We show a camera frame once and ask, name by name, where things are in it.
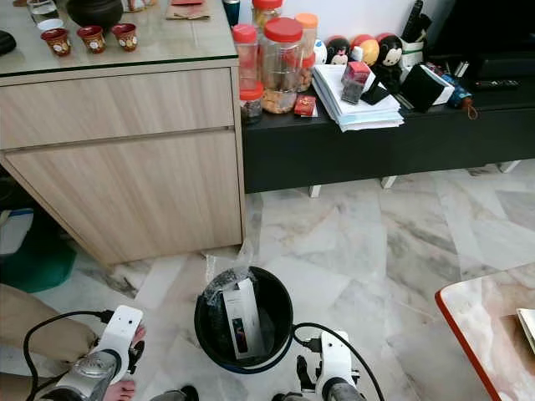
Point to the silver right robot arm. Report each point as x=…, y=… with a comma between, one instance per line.
x=338, y=394

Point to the person's hand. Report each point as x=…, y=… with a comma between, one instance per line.
x=139, y=347

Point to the clear plastic wrapper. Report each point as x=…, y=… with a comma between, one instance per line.
x=234, y=266

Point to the black robot foot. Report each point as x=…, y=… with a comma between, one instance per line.
x=177, y=393

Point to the marble pattern folding table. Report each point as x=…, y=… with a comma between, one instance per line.
x=485, y=326

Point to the flat cream paper packet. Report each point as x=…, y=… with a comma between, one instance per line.
x=527, y=328

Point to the black low tv cabinet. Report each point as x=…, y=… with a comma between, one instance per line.
x=384, y=150

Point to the small red box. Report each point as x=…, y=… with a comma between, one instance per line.
x=304, y=106

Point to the green plastic bag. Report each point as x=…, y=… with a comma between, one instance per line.
x=38, y=263

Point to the white paper stack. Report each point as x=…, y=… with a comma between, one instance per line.
x=364, y=113

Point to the small red lid jar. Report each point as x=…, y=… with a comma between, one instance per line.
x=251, y=104

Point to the light wood sideboard cabinet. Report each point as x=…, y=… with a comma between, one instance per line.
x=125, y=159

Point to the small clear red packet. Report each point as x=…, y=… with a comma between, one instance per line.
x=355, y=81

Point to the large red lid snack jar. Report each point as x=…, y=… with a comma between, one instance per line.
x=282, y=68

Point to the black red toy figure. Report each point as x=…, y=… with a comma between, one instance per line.
x=337, y=50

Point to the slim red lid jar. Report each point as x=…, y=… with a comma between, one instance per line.
x=245, y=52

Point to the black mouse toy figure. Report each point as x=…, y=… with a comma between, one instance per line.
x=389, y=57

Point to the orange round toy figure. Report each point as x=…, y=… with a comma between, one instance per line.
x=365, y=49

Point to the orange lid plastic jar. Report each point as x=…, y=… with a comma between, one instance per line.
x=308, y=35

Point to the white remote holder cup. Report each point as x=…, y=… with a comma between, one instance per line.
x=414, y=48

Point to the black remote control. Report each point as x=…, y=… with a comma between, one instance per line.
x=497, y=83

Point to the tall red lid jar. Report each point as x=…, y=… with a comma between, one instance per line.
x=266, y=10

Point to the red patterned tea cup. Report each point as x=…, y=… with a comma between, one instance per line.
x=57, y=43
x=124, y=37
x=90, y=39

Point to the red brown envelope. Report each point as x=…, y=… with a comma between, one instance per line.
x=188, y=7

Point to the black television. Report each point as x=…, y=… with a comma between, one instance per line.
x=485, y=33

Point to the black zip pouch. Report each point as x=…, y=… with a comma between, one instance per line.
x=7, y=42

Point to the dark round ceramic pot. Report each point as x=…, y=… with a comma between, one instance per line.
x=94, y=12

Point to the small white cup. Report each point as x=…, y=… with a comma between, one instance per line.
x=50, y=24

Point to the clear drinking glass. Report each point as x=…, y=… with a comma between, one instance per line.
x=42, y=10

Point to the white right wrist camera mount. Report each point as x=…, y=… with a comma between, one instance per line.
x=334, y=355

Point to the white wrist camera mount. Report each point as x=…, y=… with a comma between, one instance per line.
x=334, y=355
x=121, y=327

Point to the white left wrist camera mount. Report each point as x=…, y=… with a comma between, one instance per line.
x=121, y=327

